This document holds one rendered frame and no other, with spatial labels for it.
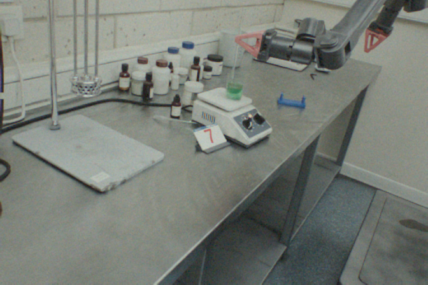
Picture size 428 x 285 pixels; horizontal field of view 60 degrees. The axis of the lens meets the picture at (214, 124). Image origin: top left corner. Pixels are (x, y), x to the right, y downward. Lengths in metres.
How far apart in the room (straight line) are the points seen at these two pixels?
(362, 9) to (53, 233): 0.85
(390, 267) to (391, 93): 1.26
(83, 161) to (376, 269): 0.97
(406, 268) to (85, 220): 1.07
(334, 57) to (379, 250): 0.77
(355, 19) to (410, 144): 1.58
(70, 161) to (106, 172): 0.09
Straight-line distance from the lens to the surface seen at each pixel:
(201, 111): 1.05
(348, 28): 0.99
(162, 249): 0.66
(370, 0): 1.06
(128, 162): 0.85
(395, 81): 2.42
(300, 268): 1.81
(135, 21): 1.38
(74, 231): 0.69
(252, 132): 1.01
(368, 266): 1.38
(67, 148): 0.91
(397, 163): 2.56
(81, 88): 0.84
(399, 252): 1.50
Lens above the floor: 1.21
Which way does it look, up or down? 25 degrees down
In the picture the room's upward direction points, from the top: 9 degrees clockwise
